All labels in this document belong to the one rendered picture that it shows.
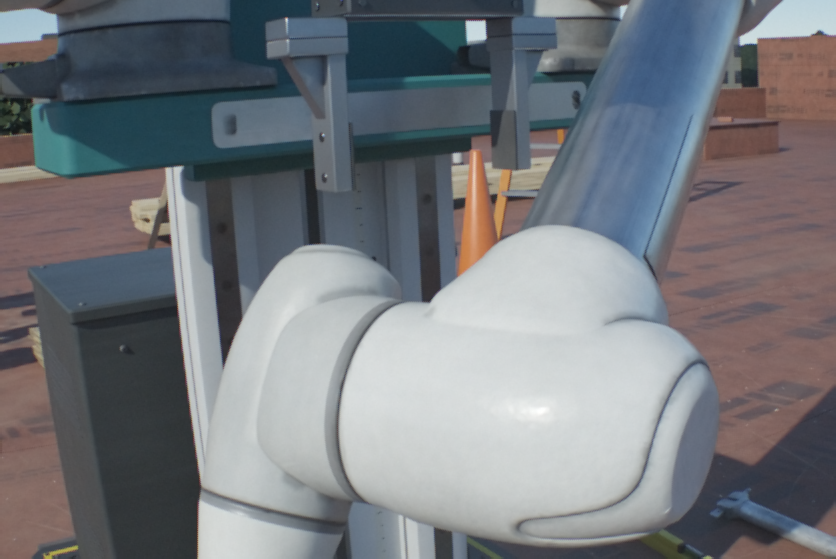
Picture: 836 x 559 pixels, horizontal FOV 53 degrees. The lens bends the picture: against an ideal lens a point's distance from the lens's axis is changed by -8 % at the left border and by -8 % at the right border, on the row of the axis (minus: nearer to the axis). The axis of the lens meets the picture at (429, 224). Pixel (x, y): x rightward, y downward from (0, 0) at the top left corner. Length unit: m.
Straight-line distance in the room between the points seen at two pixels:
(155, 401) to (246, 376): 0.57
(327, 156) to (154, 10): 0.25
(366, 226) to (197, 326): 0.25
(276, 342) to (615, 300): 0.21
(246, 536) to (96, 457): 0.59
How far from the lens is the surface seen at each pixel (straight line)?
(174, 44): 0.73
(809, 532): 2.16
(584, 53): 0.95
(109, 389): 1.12
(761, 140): 11.91
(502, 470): 0.46
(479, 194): 4.57
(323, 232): 1.06
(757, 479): 2.51
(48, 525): 2.50
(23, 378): 3.81
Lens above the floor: 1.08
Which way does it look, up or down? 9 degrees down
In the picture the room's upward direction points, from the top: 3 degrees counter-clockwise
